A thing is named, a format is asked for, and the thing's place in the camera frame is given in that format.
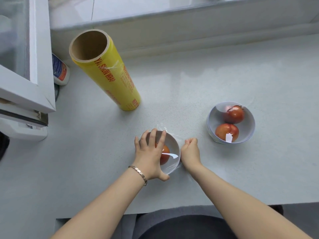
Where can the person's right hand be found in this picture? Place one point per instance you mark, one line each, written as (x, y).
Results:
(190, 153)

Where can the person's left hand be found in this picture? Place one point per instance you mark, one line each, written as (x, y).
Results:
(148, 159)

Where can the white bowl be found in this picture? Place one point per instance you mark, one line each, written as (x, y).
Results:
(249, 126)
(174, 146)
(172, 167)

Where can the clear cling film sheet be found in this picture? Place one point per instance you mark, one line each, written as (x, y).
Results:
(213, 116)

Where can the yellow plastic wrap roll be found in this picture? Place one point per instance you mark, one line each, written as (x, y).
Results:
(112, 79)

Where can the person's left forearm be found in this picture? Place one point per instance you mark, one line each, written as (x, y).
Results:
(99, 211)

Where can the person's right forearm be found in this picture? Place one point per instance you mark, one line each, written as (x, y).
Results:
(244, 206)

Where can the grey shirt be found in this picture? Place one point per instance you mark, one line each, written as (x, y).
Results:
(174, 216)

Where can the black speckled bag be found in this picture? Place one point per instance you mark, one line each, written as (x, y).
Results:
(277, 209)

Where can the white bottle blue orange label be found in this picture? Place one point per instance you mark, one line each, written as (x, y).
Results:
(59, 70)

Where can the white appliance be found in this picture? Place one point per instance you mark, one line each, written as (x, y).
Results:
(22, 131)

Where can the white open window sash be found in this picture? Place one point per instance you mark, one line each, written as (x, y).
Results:
(44, 72)

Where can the black rounded object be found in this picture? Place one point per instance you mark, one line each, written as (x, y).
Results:
(3, 146)

